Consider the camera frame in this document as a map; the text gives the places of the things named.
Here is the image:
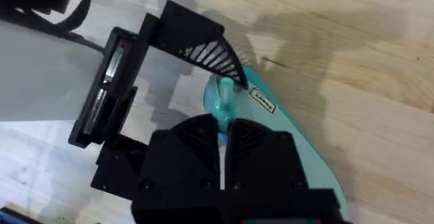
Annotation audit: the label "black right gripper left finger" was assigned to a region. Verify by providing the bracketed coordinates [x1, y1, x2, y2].
[134, 113, 224, 200]

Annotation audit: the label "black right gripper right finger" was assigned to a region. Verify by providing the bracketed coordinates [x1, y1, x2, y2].
[224, 117, 310, 191]

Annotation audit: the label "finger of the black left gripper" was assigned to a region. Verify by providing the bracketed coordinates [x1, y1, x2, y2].
[90, 133, 149, 202]
[138, 0, 249, 90]

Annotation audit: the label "light blue zip bag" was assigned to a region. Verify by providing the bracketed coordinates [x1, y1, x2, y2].
[202, 65, 349, 222]

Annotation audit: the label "black cable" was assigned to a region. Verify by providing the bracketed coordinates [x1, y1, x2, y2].
[54, 0, 96, 32]

